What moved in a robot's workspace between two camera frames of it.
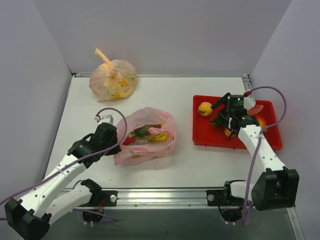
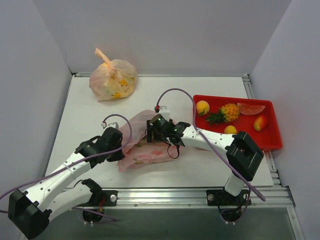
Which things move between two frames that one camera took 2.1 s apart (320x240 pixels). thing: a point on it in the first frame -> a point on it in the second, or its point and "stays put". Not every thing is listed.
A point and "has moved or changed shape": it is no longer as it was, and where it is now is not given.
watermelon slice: x=255 y=110 stays put
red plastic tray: x=206 y=123 stays put
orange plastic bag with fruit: x=114 y=79 stays put
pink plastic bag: x=133 y=154 has moved or changed shape
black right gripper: x=224 y=110 -> x=151 y=135
